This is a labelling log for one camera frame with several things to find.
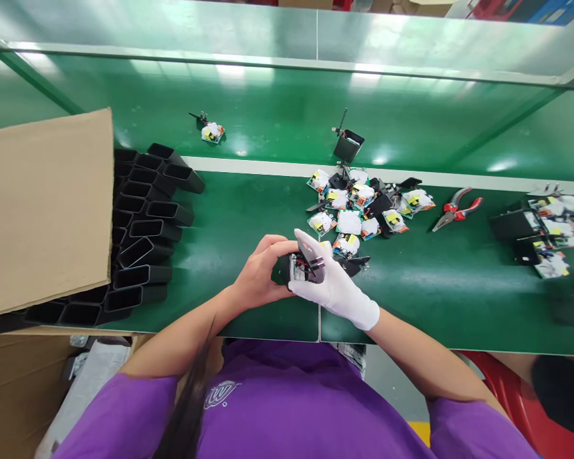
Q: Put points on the black adapter housing with board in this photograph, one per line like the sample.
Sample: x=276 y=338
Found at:
x=306 y=272

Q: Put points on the pile of circuit boards with plugs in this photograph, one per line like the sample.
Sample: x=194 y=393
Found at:
x=363 y=205

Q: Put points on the brown cardboard box flap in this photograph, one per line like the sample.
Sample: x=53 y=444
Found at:
x=43 y=210

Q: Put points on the green shelf with metal frame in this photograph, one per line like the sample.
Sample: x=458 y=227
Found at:
x=287 y=43

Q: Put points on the red plastic stool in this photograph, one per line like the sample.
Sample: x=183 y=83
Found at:
x=507 y=406

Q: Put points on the person's right thumb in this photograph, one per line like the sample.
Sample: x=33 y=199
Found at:
x=300 y=287

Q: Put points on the person's right hand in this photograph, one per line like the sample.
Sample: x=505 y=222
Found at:
x=339 y=291

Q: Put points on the person's right index finger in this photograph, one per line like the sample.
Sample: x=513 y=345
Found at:
x=305 y=241

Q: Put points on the person's left hand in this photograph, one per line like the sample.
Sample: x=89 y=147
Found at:
x=253 y=277

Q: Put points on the heap of assembled black adapters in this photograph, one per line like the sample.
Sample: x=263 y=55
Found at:
x=545 y=229

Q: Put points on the person's left fingers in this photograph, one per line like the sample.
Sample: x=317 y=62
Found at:
x=277 y=244

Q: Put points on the person's left thumb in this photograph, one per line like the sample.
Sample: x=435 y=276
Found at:
x=280 y=295

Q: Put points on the brown cardboard carton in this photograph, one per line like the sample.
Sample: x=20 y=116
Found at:
x=14 y=392

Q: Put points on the single circuit board with plug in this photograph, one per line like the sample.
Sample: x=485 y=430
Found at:
x=212 y=132

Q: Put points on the person's right middle finger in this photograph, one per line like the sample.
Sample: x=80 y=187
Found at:
x=326 y=249

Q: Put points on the person's body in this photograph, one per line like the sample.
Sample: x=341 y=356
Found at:
x=292 y=406

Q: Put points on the pile of empty black housings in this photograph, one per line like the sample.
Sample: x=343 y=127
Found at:
x=143 y=239

